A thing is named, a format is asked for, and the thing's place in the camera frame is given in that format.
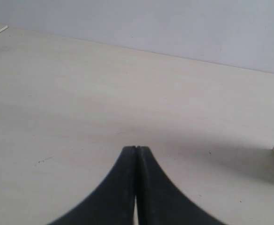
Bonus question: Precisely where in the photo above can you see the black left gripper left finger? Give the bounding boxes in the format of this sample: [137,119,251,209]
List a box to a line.
[51,146,137,225]

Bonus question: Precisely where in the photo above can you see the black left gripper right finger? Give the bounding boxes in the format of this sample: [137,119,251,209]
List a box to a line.
[135,146,223,225]

